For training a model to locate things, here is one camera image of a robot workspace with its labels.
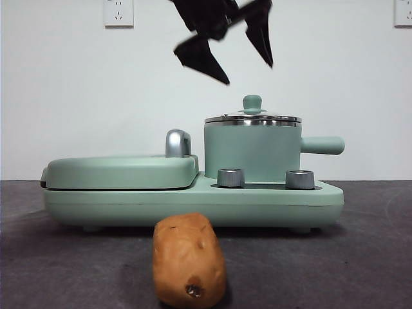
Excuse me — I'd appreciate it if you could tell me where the silver control knob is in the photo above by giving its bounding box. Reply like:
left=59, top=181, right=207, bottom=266
left=217, top=167, right=246, bottom=189
left=285, top=169, right=315, bottom=190

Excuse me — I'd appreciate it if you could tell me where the brown potato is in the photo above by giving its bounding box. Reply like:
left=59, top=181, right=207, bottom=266
left=151, top=212, right=227, bottom=307

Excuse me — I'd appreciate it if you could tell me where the white wall socket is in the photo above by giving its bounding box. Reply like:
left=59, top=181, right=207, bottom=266
left=103, top=0, right=135, bottom=28
left=394, top=0, right=412, bottom=28

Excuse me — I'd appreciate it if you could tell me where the mint green handled steamer pot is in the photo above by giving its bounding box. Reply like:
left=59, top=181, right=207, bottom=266
left=203, top=119, right=346, bottom=180

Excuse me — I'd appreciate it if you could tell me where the glass pot lid green knob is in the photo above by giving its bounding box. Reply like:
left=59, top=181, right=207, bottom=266
left=204, top=94, right=303, bottom=125

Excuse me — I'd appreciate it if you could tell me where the chrome grill cover handle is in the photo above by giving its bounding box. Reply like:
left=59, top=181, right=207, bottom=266
left=165, top=129, right=194, bottom=159

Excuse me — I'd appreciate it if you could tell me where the mint green breakfast maker base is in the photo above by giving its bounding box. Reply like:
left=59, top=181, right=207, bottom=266
left=43, top=171, right=345, bottom=233

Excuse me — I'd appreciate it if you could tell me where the mint green grill cover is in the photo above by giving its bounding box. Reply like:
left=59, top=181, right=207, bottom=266
left=40, top=153, right=200, bottom=191

